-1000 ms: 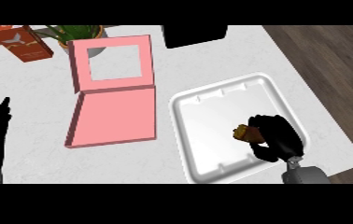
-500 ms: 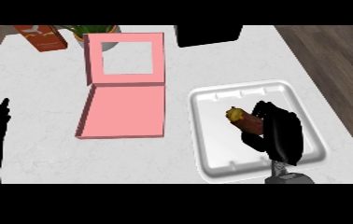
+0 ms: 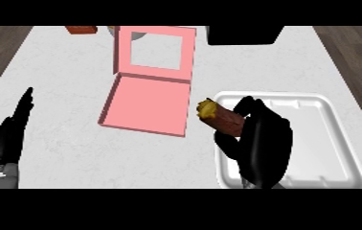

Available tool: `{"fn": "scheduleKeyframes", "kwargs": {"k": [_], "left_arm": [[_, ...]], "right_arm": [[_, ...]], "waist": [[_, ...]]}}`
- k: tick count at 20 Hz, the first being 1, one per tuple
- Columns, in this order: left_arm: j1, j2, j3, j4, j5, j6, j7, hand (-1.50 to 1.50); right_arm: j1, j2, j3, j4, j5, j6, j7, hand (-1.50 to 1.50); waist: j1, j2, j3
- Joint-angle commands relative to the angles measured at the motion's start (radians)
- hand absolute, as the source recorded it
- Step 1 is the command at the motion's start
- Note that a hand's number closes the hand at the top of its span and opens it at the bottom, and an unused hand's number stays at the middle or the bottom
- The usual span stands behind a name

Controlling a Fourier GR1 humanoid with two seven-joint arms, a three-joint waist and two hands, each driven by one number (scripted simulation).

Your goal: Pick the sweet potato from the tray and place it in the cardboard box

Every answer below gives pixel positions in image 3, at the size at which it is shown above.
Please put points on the orange-brown block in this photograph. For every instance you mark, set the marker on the orange-brown block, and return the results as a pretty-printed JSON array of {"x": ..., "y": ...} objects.
[{"x": 82, "y": 29}]

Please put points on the brown sweet potato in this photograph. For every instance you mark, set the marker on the brown sweet potato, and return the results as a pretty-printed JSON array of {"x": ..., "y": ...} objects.
[{"x": 225, "y": 118}]

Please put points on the white tray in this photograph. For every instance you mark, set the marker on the white tray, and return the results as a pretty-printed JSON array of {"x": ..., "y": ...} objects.
[{"x": 311, "y": 138}]

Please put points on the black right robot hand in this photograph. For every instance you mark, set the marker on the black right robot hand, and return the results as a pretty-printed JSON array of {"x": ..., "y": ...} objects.
[{"x": 263, "y": 144}]

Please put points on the pink cardboard box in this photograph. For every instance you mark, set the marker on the pink cardboard box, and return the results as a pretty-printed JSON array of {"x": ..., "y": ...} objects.
[{"x": 151, "y": 83}]

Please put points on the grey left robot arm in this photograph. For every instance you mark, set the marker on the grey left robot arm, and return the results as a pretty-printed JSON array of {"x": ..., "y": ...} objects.
[{"x": 8, "y": 176}]

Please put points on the grey round object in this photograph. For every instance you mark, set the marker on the grey round object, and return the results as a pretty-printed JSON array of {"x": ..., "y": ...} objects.
[{"x": 136, "y": 35}]

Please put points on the black appliance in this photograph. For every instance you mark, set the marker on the black appliance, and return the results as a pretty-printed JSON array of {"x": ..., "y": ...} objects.
[{"x": 243, "y": 35}]

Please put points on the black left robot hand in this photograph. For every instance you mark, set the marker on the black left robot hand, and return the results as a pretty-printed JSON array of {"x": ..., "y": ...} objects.
[{"x": 17, "y": 125}]

